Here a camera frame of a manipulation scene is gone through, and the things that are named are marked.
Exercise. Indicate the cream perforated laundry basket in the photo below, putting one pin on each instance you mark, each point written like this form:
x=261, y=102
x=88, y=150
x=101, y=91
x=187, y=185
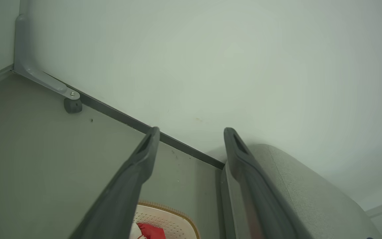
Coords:
x=176, y=225

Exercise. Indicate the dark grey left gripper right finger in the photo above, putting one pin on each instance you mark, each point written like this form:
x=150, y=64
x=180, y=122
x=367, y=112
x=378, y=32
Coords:
x=257, y=205

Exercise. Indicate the black baseboard strip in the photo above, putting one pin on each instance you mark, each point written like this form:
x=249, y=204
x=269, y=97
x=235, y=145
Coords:
x=128, y=121

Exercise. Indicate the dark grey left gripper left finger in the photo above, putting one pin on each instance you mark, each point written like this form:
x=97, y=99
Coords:
x=121, y=199

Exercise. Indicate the grey fabric sofa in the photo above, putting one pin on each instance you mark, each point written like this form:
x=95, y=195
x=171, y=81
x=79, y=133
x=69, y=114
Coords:
x=310, y=199

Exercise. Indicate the grey metal corner bracket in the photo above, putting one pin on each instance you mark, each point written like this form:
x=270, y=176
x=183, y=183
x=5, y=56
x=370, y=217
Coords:
x=28, y=70

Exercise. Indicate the black rubber foot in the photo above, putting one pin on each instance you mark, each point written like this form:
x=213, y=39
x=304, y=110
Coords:
x=73, y=106

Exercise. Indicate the red garment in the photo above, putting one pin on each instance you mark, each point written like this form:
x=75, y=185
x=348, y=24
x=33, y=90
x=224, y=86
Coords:
x=151, y=231

